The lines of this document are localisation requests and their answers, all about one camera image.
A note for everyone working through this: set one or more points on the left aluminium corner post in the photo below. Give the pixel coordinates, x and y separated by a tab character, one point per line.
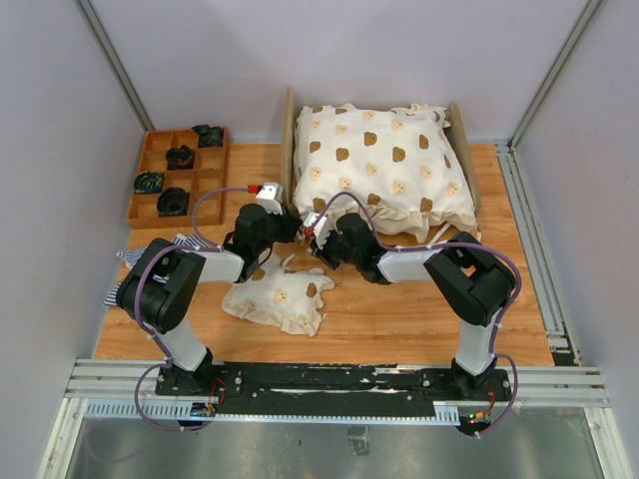
102	39

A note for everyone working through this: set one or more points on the wooden pet bed frame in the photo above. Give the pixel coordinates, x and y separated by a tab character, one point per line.
287	144

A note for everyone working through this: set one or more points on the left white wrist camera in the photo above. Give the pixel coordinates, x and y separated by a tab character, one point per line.
269	197

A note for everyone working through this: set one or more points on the small bear print pillow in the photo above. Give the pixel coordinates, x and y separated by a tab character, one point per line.
279	296

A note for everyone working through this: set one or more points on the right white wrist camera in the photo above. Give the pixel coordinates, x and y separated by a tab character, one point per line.
317	228

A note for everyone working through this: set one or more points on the black green rolled sock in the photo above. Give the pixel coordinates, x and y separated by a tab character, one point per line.
148	183

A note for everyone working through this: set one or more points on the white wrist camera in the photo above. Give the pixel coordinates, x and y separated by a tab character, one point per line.
317	228
269	197

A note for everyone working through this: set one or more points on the black rolled sock bottom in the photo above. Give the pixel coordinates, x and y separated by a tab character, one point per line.
173	202

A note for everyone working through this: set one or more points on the black rolled sock top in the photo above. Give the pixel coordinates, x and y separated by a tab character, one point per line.
209	136

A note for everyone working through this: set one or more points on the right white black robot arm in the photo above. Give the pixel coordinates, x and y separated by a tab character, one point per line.
477	282

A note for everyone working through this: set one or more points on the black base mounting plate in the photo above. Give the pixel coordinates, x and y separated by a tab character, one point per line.
344	390

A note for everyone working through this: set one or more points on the wooden compartment tray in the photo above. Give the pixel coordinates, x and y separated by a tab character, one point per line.
210	173

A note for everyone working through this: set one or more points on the black rolled sock middle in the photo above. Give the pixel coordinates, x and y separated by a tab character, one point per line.
181	158

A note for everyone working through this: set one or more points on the right aluminium corner post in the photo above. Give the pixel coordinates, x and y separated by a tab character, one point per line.
584	21

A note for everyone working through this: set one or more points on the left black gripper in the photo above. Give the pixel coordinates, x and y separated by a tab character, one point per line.
290	226

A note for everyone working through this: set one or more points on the blue striped cloth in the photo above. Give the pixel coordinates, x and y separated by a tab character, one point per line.
131	256

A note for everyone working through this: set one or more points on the aluminium rail frame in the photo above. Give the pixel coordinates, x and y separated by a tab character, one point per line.
297	420

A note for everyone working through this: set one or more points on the large bear print cushion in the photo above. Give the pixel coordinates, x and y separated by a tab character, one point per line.
384	169

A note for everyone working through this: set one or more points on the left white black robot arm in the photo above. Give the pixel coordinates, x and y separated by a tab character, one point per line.
158	291

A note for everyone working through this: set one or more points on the aluminium corner post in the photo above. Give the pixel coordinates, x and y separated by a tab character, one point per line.
584	21
102	39

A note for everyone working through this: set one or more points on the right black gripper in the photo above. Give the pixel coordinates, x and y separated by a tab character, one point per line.
323	251

